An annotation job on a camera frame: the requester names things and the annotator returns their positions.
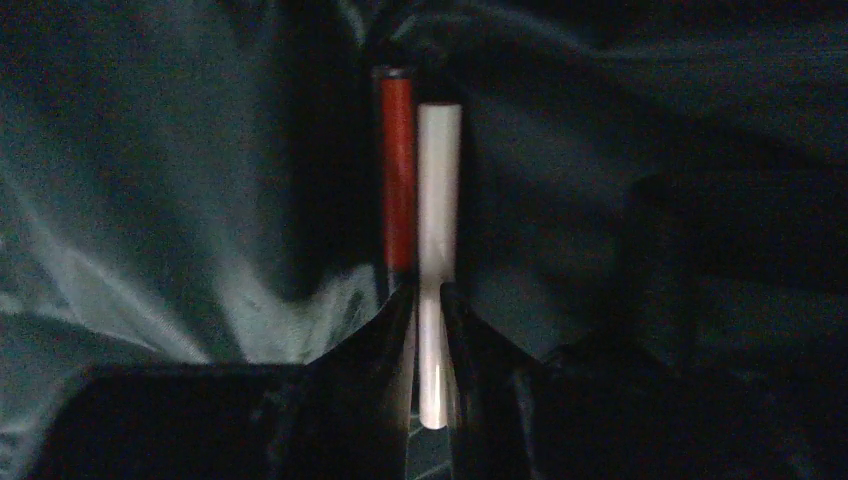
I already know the white cylindrical tube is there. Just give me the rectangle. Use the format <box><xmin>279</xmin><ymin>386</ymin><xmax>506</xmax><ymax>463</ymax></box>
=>
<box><xmin>417</xmin><ymin>102</ymin><xmax>462</xmax><ymax>430</ymax></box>

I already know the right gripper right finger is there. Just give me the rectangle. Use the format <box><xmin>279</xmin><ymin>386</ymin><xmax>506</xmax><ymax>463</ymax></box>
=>
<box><xmin>440</xmin><ymin>283</ymin><xmax>847</xmax><ymax>479</ymax></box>

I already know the red cylindrical tube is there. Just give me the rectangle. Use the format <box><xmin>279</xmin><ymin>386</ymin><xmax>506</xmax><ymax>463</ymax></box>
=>
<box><xmin>372</xmin><ymin>65</ymin><xmax>417</xmax><ymax>293</ymax></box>

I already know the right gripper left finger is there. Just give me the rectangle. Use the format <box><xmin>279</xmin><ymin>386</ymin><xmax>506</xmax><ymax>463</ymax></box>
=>
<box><xmin>26</xmin><ymin>286</ymin><xmax>415</xmax><ymax>479</ymax></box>

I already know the black ribbed hard-shell suitcase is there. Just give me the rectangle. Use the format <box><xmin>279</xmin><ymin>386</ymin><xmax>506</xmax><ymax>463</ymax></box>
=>
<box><xmin>1</xmin><ymin>1</ymin><xmax>847</xmax><ymax>479</ymax></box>

